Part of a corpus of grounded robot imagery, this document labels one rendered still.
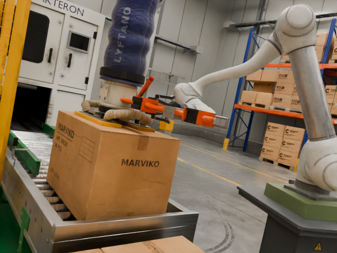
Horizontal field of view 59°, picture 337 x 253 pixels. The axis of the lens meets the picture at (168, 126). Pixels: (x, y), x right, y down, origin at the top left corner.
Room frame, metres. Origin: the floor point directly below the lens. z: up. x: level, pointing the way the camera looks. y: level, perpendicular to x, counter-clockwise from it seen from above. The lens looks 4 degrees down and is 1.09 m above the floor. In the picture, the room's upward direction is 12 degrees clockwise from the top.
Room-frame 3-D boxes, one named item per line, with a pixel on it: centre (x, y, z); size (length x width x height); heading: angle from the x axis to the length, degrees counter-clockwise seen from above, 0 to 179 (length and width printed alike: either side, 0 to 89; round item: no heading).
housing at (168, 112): (1.13, -0.01, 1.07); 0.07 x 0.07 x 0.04; 39
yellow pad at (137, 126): (1.55, 0.20, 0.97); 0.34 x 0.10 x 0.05; 39
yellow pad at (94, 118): (1.43, 0.35, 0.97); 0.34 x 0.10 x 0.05; 39
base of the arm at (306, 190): (1.41, -0.72, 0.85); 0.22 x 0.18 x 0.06; 25
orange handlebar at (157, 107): (1.41, 0.06, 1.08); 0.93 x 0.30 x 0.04; 39
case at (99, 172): (1.49, 0.27, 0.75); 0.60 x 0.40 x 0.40; 37
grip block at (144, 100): (1.30, 0.12, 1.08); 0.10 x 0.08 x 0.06; 129
